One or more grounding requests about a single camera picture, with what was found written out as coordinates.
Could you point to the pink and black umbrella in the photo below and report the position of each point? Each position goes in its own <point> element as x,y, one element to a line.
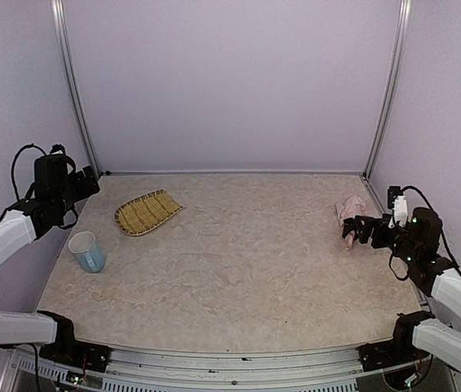
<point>353,206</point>

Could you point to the right aluminium corner post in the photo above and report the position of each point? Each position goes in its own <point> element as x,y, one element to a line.
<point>391,87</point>

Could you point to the yellow woven bamboo tray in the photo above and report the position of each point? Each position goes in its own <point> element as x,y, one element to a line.
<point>144,214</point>

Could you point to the light blue cup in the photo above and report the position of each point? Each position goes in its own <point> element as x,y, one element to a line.
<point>86,251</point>

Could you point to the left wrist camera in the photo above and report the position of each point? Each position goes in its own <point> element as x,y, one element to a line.
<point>58,155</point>

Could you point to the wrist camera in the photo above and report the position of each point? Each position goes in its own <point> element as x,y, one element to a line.
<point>397,203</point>
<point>58,155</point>

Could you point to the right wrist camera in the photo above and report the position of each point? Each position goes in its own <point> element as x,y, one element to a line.
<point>397,203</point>

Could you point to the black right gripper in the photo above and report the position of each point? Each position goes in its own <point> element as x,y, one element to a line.
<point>368,229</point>

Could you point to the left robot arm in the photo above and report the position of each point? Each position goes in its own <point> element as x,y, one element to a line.
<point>58,185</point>

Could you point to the aluminium corner post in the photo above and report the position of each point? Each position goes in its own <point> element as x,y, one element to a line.
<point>62,36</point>
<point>391,87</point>

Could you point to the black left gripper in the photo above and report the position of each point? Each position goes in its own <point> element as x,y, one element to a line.
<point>87,182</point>

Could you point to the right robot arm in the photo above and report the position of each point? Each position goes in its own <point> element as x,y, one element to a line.
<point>419,333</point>

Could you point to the aluminium front rail frame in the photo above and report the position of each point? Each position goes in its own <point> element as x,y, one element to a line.
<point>131,369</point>

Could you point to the left aluminium corner post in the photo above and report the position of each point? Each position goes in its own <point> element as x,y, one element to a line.
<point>62,36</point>

